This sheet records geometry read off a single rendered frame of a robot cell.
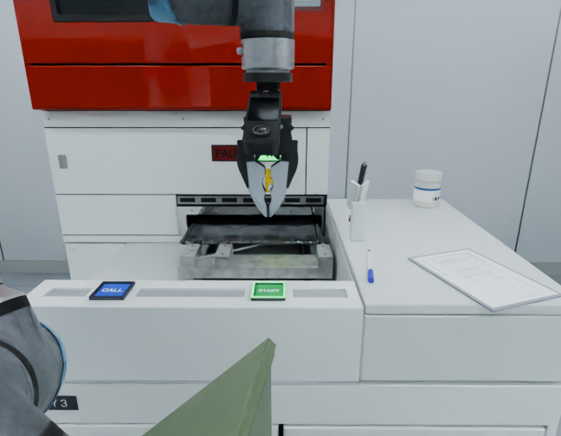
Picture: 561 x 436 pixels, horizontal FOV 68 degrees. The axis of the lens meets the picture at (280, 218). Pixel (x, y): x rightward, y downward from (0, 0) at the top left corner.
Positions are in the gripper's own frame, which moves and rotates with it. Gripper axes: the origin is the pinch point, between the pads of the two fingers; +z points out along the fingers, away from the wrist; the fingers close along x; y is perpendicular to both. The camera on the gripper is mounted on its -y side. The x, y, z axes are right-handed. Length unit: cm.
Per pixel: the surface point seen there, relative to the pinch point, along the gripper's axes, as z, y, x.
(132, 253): 29, 50, 42
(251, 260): 22.6, 31.8, 5.4
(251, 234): 21, 45, 6
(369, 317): 16.2, -3.8, -15.9
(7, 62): -30, 207, 167
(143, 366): 25.7, -4.0, 20.5
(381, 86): -17, 207, -62
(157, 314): 16.0, -4.0, 17.2
